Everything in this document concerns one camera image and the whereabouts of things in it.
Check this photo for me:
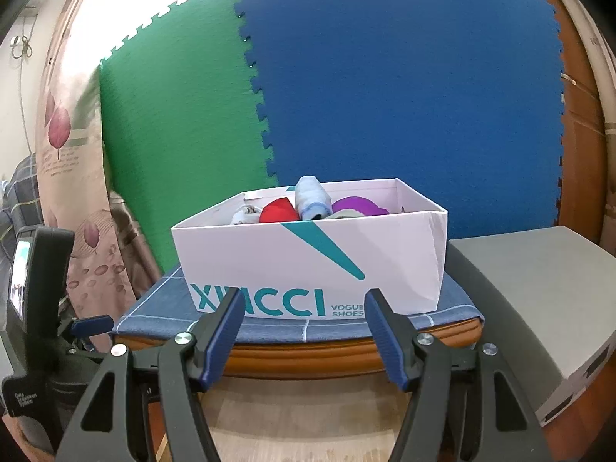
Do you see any purple underwear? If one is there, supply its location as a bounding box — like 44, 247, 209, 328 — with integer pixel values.
332, 196, 390, 217

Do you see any blue-grey underwear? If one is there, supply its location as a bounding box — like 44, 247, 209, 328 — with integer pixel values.
295, 175, 333, 221

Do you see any red underwear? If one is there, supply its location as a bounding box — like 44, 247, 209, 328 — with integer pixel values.
259, 197, 301, 223

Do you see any pale green underwear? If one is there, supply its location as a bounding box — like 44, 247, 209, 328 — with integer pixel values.
230, 204, 262, 225

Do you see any wooden drawer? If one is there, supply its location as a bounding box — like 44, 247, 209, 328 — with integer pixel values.
201, 372, 409, 461

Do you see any wooden nightstand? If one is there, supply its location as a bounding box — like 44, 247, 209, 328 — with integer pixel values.
116, 318, 482, 380

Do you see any blue checked cloth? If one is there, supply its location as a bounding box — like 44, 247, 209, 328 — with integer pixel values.
112, 266, 484, 344

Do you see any grey cardboard box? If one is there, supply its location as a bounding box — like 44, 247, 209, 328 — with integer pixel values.
446, 226, 615, 425

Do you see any floral pink curtain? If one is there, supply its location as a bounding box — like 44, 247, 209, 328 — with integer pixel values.
35, 0, 162, 323

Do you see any white XINCCI shoe box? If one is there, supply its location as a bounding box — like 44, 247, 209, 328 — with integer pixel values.
171, 178, 448, 320

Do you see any blue foam mat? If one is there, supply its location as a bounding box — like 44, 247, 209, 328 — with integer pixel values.
234, 0, 564, 238

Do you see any green foam mat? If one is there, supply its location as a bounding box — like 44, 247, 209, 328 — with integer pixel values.
99, 0, 278, 271

